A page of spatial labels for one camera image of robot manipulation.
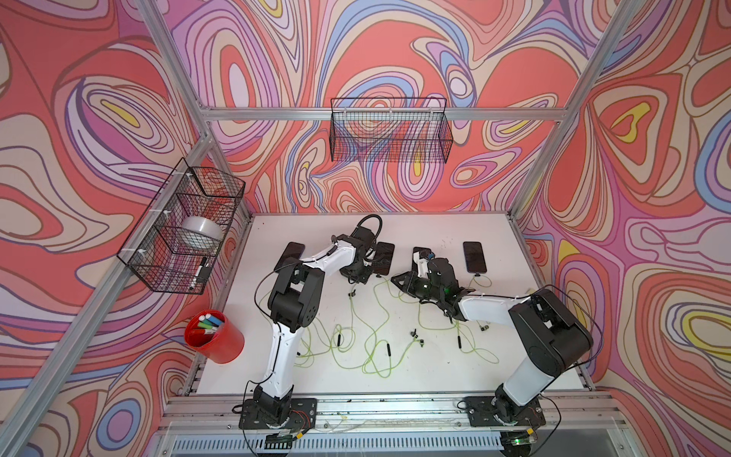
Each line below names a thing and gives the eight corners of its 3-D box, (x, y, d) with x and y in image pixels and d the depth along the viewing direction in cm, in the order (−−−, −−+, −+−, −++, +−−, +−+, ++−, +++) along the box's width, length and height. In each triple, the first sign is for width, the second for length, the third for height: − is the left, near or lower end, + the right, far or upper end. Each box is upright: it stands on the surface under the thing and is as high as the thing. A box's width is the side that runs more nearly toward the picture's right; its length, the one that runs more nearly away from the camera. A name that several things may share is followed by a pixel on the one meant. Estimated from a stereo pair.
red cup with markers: (203, 364, 84) (177, 347, 73) (215, 331, 91) (193, 310, 79) (239, 364, 84) (219, 347, 73) (248, 331, 91) (231, 310, 79)
